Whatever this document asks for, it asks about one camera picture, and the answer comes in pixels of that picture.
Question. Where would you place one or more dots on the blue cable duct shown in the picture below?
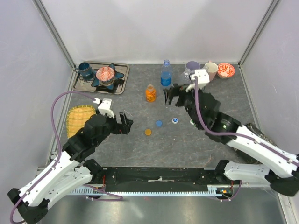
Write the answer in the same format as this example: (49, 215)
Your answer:
(87, 191)

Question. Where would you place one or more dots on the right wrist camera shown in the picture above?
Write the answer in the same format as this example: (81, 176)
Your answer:
(199, 79)

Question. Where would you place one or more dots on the blue star-shaped dish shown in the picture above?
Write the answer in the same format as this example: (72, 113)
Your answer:
(110, 87)

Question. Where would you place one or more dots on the clear Pocari Sweat bottle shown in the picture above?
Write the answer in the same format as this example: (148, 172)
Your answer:
(184, 77)

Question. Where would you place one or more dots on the orange drink bottle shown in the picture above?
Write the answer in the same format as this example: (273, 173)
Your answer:
(150, 93)

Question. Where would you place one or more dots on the orange bottle cap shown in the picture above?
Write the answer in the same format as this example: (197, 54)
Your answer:
(148, 132)

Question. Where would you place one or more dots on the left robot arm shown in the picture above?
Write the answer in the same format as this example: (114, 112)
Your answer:
(69, 170)

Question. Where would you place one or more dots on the black floral rectangular dish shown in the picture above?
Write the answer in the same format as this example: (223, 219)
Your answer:
(248, 159)

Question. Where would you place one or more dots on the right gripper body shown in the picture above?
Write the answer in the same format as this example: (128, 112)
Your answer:
(186, 98)

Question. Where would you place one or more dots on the blue bottle cap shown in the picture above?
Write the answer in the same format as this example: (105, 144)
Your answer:
(159, 123)

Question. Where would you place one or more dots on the blue ceramic cup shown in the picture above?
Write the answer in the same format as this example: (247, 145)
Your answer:
(84, 69)

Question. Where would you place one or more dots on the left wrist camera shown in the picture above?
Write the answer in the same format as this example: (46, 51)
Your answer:
(104, 107)

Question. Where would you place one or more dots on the red patterned bowl on tray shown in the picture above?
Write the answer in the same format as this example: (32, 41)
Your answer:
(105, 75)

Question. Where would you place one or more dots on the yellow woven plate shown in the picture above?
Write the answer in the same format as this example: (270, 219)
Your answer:
(76, 118)

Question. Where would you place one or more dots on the clear bottle green label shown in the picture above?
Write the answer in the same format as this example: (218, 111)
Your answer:
(206, 68)

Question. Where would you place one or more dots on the metal tray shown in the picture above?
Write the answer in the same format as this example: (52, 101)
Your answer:
(84, 84)

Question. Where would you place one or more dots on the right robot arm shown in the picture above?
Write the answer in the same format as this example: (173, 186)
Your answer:
(277, 167)

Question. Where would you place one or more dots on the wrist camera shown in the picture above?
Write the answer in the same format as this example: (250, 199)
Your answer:
(199, 79)
(104, 107)

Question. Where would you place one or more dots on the pink plastic cup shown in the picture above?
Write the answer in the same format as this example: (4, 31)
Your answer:
(213, 69)

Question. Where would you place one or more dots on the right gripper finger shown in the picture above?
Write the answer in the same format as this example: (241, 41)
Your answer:
(178, 89)
(168, 95)

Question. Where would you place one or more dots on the blue water bottle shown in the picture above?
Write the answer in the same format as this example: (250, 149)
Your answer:
(166, 74)

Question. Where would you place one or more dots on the purple plastic cup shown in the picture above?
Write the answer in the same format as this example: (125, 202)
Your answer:
(192, 65)

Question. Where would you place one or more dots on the Pocari Sweat bottle cap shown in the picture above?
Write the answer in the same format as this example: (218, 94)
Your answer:
(174, 120)

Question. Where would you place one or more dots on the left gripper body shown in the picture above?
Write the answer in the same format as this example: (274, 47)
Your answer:
(117, 128)

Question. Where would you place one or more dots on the red white floral bowl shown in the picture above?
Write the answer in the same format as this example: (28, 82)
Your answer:
(225, 70)

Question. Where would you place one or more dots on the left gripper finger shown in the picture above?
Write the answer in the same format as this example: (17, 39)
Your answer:
(124, 120)
(129, 124)

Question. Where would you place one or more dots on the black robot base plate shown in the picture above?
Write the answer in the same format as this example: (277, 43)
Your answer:
(156, 178)

